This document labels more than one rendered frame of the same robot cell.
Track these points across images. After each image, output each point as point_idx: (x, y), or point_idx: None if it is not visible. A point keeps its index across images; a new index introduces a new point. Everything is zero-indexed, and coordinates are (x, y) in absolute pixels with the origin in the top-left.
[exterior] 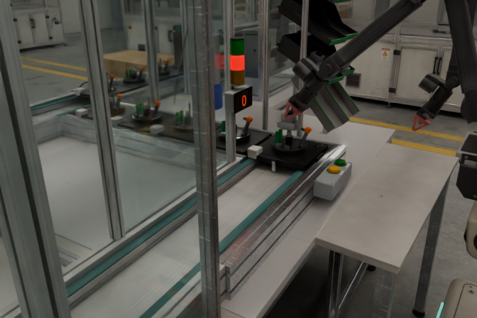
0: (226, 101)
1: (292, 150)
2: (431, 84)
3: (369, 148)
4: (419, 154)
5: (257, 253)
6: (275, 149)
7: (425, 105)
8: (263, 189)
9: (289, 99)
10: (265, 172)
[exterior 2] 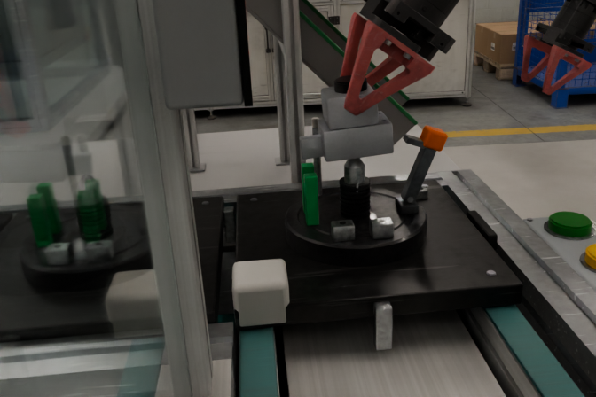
0: (175, 24)
1: (408, 235)
2: None
3: (433, 169)
4: (535, 152)
5: None
6: (341, 250)
7: (558, 25)
8: None
9: (388, 11)
10: (344, 365)
